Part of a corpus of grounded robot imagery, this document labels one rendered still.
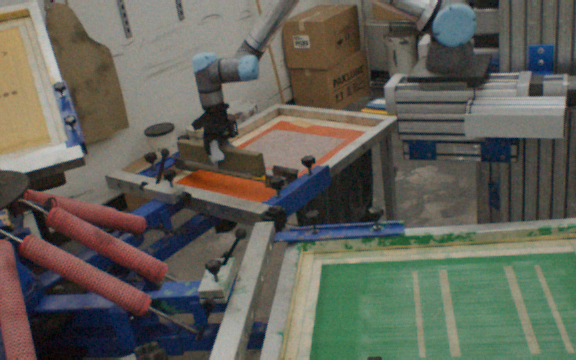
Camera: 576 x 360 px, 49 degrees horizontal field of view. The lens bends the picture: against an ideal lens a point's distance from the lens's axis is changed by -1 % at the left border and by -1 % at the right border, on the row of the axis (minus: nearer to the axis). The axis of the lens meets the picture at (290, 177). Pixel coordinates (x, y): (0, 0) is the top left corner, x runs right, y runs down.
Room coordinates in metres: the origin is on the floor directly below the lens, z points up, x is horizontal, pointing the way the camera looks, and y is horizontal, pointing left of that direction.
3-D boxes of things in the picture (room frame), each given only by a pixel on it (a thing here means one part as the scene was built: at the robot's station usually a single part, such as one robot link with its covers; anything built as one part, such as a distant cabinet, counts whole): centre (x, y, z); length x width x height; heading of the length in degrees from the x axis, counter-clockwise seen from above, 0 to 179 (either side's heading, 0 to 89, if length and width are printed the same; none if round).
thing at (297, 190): (1.73, -0.01, 0.97); 0.30 x 0.05 x 0.07; 139
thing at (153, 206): (1.67, 0.41, 1.02); 0.17 x 0.06 x 0.05; 139
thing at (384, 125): (2.10, 0.04, 0.97); 0.79 x 0.58 x 0.04; 139
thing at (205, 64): (1.88, 0.20, 1.35); 0.09 x 0.08 x 0.11; 79
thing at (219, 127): (1.88, 0.19, 1.19); 0.09 x 0.08 x 0.12; 49
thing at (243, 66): (1.88, 0.10, 1.35); 0.11 x 0.11 x 0.08; 79
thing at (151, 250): (1.77, 0.33, 0.89); 1.24 x 0.06 x 0.06; 139
